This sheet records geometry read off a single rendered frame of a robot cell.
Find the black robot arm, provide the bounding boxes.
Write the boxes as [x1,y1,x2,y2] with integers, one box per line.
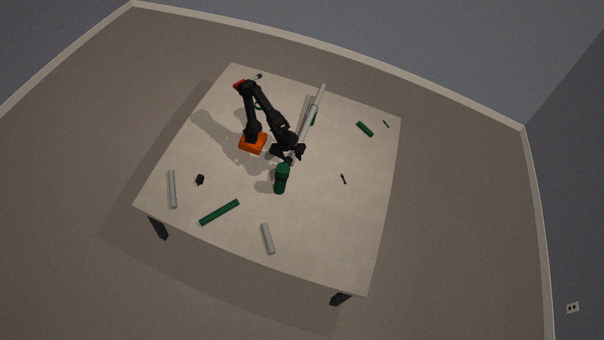
[237,79,298,146]

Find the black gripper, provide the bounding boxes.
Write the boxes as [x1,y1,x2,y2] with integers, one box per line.
[269,142,306,161]

